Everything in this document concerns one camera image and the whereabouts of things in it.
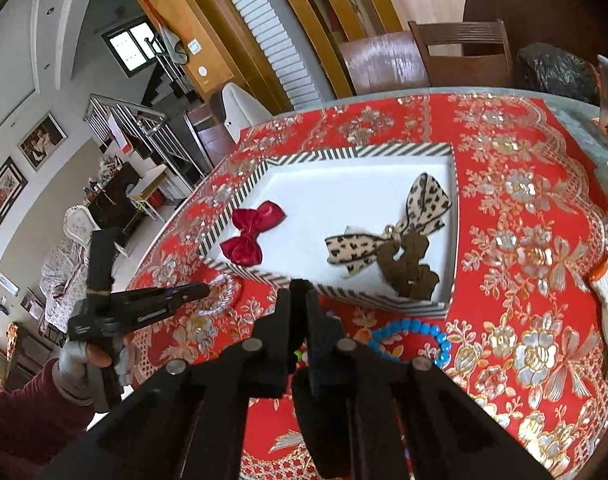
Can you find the window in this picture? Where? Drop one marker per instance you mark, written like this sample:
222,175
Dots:
129,45

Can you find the dark wooden cabinet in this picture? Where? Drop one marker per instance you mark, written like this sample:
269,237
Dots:
109,200

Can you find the person's left forearm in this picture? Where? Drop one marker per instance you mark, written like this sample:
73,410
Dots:
29,420

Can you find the metal stair railing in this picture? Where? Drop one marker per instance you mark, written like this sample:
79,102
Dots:
144,120

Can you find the striped jewelry box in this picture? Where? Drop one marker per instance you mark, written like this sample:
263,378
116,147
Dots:
334,195

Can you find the red velvet bow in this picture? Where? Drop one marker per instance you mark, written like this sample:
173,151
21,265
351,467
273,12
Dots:
249,240

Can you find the dark round tabletop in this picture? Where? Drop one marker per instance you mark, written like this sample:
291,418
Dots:
549,5

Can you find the black plastic bag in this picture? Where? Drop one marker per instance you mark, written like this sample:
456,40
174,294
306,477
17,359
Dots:
554,72

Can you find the dark wooden chair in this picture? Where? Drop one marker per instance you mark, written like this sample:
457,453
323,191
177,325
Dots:
209,135

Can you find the slatted wooden chair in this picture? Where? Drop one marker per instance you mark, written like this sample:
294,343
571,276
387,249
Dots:
459,35

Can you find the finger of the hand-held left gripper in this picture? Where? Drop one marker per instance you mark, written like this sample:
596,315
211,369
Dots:
159,300

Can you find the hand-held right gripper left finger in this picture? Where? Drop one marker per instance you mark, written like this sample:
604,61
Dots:
280,340

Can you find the glossy brown chair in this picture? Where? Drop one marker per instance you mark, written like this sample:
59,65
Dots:
384,62

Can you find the small white table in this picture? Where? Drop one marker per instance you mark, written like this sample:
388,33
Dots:
149,185

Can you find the red floral tablecloth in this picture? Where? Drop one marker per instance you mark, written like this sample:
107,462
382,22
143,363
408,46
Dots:
514,240

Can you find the grey hanging bag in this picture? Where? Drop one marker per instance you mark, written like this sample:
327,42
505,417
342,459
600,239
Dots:
174,45

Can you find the wall control panel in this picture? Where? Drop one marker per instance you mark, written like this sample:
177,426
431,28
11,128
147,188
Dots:
195,46

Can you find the framed flower picture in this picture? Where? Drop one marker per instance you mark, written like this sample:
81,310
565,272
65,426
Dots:
1,200

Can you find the white ornate chair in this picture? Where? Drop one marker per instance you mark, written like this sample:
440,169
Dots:
79,225

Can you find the person's left hand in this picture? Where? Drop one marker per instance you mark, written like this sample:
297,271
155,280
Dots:
71,372

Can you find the leopard print bow scrunchie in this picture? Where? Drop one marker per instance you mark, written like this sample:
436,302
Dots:
351,252

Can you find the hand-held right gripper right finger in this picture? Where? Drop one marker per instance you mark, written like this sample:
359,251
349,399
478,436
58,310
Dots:
321,355

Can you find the brown tiger stripe scrunchie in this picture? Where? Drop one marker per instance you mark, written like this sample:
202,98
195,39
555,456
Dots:
414,270

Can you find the floral cloth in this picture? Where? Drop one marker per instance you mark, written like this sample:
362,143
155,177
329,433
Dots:
61,280

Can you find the framed portrait picture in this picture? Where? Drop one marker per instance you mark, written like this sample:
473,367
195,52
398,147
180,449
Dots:
41,140

